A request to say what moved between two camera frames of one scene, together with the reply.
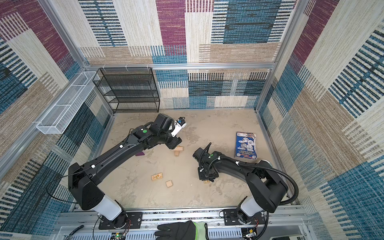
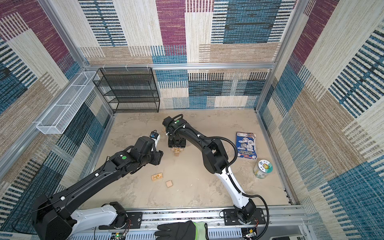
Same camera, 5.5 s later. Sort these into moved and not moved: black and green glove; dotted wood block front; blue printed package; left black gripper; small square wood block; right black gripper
Moved: left black gripper; right black gripper
Not moved: dotted wood block front; blue printed package; black and green glove; small square wood block
